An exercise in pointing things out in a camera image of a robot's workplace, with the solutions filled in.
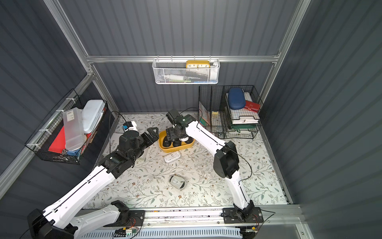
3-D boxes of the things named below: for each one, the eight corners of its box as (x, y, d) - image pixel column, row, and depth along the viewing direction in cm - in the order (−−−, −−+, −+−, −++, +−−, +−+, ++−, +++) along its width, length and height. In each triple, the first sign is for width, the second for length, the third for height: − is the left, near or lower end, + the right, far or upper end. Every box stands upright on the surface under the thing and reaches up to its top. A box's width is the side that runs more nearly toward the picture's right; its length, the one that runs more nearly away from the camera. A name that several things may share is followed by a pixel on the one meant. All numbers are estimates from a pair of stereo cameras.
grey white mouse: (168, 183, 87) (167, 180, 83) (174, 175, 90) (174, 172, 86) (181, 192, 84) (181, 189, 80) (187, 183, 87) (187, 180, 83)
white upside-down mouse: (165, 164, 94) (165, 161, 92) (163, 158, 97) (163, 156, 94) (181, 157, 98) (181, 154, 95) (179, 152, 100) (178, 149, 98)
